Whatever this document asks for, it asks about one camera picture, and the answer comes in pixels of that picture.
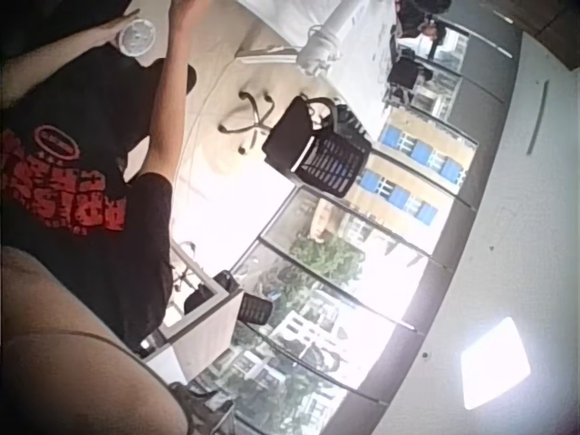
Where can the person's left hand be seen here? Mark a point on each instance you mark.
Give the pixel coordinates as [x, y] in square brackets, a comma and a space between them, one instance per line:
[113, 26]

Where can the person's right hand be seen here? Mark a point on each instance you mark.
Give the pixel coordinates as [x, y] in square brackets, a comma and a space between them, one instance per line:
[192, 10]

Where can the person's left fingers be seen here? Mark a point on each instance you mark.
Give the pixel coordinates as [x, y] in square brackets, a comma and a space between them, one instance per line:
[124, 18]

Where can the white plastic cup with lid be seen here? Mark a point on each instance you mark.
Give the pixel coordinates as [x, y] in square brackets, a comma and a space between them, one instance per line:
[137, 37]

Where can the white desk with round leg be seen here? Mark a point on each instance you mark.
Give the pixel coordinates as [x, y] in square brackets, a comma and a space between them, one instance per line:
[344, 54]

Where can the black mesh office chair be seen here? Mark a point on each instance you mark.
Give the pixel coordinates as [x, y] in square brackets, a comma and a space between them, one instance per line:
[312, 145]

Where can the white desk with panel side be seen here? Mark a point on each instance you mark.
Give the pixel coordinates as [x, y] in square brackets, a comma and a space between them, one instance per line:
[204, 331]

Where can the square ceiling light panel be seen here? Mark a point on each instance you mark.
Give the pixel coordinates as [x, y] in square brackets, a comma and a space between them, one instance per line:
[495, 362]

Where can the glass window wall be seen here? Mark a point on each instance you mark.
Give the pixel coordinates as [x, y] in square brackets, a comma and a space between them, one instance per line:
[344, 290]

